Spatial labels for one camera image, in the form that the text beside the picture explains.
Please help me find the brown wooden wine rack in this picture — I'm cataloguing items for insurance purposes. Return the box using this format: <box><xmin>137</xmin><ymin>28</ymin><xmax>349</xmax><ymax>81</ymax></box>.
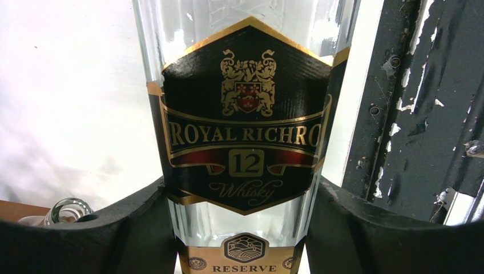
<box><xmin>0</xmin><ymin>200</ymin><xmax>50</xmax><ymax>222</ymax></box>

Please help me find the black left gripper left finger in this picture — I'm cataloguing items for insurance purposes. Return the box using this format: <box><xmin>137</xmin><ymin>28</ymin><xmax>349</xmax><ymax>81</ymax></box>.
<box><xmin>1</xmin><ymin>178</ymin><xmax>177</xmax><ymax>273</ymax></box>

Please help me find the clear liquor bottle black cap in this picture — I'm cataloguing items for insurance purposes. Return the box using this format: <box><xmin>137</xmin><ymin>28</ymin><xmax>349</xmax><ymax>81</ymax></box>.
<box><xmin>133</xmin><ymin>1</ymin><xmax>360</xmax><ymax>273</ymax></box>

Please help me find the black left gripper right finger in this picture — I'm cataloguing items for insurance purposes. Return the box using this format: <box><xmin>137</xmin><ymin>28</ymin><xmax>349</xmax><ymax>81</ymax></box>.
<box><xmin>306</xmin><ymin>179</ymin><xmax>483</xmax><ymax>273</ymax></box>

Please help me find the tall clear glass bottle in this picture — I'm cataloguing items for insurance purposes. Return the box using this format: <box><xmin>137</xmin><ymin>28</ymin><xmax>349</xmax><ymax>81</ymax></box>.
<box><xmin>18</xmin><ymin>198</ymin><xmax>93</xmax><ymax>227</ymax></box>

